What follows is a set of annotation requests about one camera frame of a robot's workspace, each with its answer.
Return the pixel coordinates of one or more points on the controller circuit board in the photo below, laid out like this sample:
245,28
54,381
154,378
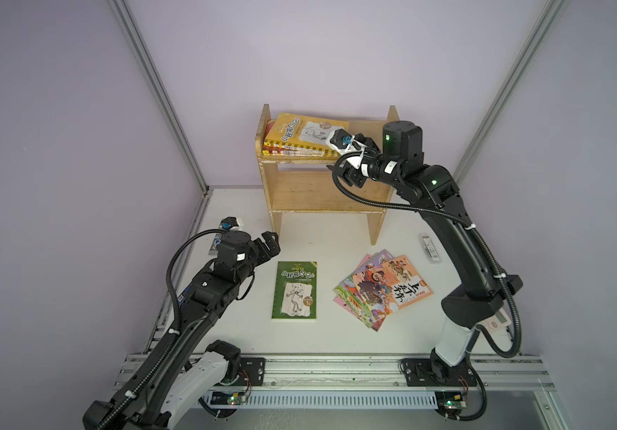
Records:
451,400
228,399

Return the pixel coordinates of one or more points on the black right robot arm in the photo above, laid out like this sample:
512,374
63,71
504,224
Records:
393,175

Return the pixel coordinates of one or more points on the left controller circuit board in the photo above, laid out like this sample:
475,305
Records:
228,399

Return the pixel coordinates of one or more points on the right controller circuit board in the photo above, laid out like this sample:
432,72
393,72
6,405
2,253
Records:
451,400

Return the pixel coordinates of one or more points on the purple cartoon comic book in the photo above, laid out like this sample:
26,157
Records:
371,291

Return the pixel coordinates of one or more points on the orange Chinese comic book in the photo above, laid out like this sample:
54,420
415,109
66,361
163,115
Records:
403,284

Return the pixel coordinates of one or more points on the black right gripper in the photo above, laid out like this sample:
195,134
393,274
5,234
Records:
350,176

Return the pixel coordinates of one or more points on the red wimpy kid book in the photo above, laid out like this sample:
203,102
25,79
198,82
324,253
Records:
273,145

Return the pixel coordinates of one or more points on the yellow green-edged wimpy kid book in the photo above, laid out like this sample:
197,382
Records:
308,129

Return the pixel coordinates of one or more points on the grey metal ruler strip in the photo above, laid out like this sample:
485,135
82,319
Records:
216,241

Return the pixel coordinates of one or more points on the wooden two-tier bookshelf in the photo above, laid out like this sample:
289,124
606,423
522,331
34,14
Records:
294,188

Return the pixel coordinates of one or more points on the green pink bottom comic book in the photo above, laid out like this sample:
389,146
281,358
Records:
346,294

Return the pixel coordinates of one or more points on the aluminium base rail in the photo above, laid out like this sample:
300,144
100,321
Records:
383,372

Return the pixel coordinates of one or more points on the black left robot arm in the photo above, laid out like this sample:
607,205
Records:
167,384

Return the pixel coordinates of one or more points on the pink calculator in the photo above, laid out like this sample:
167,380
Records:
498,322

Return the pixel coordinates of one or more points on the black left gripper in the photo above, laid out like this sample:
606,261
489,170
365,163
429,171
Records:
263,249

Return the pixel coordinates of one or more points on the green wimpy kid book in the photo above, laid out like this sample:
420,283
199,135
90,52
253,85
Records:
295,293

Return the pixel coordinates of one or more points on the white slotted cable duct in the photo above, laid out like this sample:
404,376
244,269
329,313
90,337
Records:
329,400

